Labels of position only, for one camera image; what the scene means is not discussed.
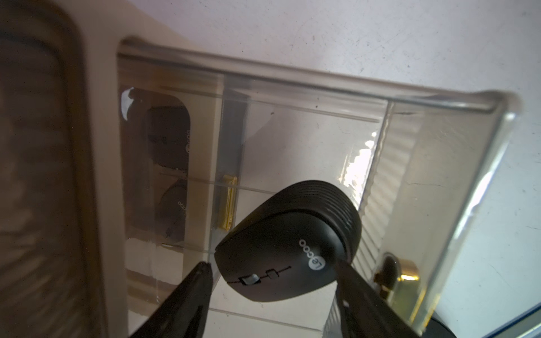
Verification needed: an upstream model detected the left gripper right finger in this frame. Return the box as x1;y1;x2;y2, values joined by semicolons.
335;259;418;338

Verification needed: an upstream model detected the cream drawer organizer cabinet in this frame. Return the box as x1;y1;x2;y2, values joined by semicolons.
1;1;214;337

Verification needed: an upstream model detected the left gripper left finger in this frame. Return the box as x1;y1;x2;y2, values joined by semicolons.
131;261;214;338

